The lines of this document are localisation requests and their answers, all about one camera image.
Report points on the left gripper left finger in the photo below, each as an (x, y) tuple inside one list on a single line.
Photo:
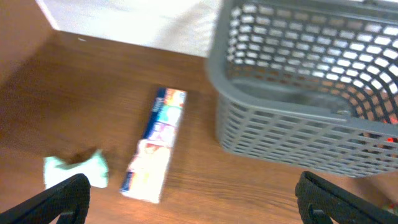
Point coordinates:
[(66, 202)]

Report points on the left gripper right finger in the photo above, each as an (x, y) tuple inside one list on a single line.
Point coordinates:
[(320, 201)]

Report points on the grey plastic basket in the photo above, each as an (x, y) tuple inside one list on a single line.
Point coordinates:
[(307, 83)]

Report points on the colourful tissue pack box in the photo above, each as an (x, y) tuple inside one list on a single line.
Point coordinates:
[(146, 172)]

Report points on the crumpled mint green packet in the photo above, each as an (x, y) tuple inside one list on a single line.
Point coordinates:
[(94, 168)]

